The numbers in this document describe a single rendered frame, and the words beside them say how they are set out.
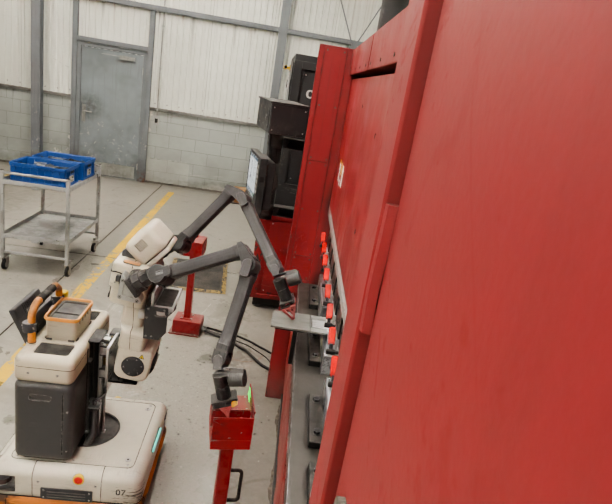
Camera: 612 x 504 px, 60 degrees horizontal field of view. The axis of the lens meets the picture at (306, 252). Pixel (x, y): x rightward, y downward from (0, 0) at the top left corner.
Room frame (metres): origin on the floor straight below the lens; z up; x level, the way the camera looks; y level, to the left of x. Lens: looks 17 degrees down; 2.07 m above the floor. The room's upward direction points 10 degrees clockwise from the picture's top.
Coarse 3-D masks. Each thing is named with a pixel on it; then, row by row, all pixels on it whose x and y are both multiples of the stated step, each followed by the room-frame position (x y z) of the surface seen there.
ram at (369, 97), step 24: (360, 96) 2.45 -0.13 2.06; (384, 96) 1.69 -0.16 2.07; (360, 120) 2.26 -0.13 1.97; (384, 120) 1.59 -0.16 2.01; (360, 144) 2.09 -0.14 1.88; (336, 168) 3.12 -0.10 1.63; (360, 168) 1.95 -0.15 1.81; (336, 192) 2.82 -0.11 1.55; (360, 192) 1.81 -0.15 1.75; (336, 216) 2.56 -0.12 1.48; (360, 216) 1.70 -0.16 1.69; (336, 240) 2.34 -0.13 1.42; (360, 240) 1.59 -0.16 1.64; (336, 264) 2.15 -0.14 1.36
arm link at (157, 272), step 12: (216, 252) 1.99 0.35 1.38; (228, 252) 1.98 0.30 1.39; (240, 252) 1.96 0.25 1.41; (252, 252) 2.02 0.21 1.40; (156, 264) 1.98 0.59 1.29; (180, 264) 1.99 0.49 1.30; (192, 264) 1.98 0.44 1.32; (204, 264) 1.97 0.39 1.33; (216, 264) 1.98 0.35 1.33; (156, 276) 1.96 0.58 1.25; (168, 276) 1.98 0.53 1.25; (180, 276) 1.99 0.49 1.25
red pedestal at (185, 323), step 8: (200, 240) 3.89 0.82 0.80; (192, 248) 3.81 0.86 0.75; (200, 248) 3.82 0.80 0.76; (192, 256) 3.81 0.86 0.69; (192, 280) 3.89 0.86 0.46; (192, 288) 3.89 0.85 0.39; (192, 296) 3.92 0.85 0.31; (184, 312) 3.89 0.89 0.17; (176, 320) 3.83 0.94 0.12; (184, 320) 3.85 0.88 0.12; (192, 320) 3.87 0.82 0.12; (200, 320) 3.89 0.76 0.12; (176, 328) 3.83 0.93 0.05; (184, 328) 3.83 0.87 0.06; (192, 328) 3.83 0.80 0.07; (200, 328) 3.87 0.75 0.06; (192, 336) 3.82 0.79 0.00
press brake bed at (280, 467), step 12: (288, 348) 3.04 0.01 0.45; (288, 372) 2.50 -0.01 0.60; (288, 384) 2.29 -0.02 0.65; (288, 396) 2.12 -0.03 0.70; (288, 408) 1.96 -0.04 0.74; (288, 420) 1.85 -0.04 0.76; (288, 432) 1.72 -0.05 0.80; (276, 444) 2.65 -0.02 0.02; (276, 456) 2.51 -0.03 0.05; (276, 468) 2.41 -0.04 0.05; (276, 480) 1.93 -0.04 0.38; (276, 492) 1.79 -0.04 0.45
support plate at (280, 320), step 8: (280, 312) 2.36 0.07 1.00; (288, 312) 2.38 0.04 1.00; (272, 320) 2.26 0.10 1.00; (280, 320) 2.27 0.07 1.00; (288, 320) 2.29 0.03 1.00; (296, 320) 2.30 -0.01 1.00; (304, 320) 2.32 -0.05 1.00; (320, 320) 2.35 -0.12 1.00; (280, 328) 2.21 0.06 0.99; (288, 328) 2.21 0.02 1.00; (296, 328) 2.22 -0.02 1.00; (304, 328) 2.23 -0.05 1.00; (312, 328) 2.24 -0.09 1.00
